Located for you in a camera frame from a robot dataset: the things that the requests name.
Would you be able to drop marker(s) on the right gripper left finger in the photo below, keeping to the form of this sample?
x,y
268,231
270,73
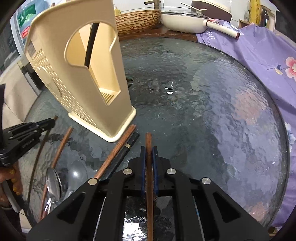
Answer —
x,y
143,162

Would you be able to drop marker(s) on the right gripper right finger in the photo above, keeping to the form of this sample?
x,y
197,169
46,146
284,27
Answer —
x,y
155,168

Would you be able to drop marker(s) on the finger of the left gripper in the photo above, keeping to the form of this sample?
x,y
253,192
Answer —
x,y
45,125

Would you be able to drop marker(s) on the brown wooden chopstick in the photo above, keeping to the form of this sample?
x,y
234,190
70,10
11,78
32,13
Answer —
x,y
45,153
149,184
53,165
115,151

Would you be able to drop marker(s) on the metal spoon wooden handle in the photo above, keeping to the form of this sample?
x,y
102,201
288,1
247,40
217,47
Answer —
x,y
54,188

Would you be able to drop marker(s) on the person's left hand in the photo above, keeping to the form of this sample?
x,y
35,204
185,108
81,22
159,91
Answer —
x,y
12,176

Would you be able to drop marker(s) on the beige cloth cover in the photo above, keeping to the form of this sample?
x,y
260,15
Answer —
x,y
18,96

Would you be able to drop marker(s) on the water dispenser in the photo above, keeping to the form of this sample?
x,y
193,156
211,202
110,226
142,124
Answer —
x,y
31,76

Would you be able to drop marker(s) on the round glass table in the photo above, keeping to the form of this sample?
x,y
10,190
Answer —
x,y
223,155

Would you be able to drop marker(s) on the cream plastic utensil holder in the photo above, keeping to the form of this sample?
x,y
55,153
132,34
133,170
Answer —
x,y
96,97

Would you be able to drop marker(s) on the woven basin sink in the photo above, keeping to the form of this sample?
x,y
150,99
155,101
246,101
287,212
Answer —
x,y
137,21

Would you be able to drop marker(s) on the white pan with lid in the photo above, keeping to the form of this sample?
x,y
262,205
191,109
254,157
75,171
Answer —
x,y
193,23

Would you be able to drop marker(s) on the yellow soap bottle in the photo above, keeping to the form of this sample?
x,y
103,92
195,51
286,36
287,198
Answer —
x,y
116,11

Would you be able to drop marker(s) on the brass faucet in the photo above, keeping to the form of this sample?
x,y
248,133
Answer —
x,y
156,3

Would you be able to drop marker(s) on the brown rice cooker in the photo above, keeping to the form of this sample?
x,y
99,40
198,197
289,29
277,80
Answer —
x,y
213,10

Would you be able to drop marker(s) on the purple floral cloth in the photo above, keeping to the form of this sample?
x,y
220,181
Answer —
x,y
272,59

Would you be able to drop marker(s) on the yellow paper roll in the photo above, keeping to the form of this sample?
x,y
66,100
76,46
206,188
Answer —
x,y
254,15

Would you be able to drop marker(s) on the dark glass bottle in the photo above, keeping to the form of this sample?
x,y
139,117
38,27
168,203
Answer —
x,y
264,20

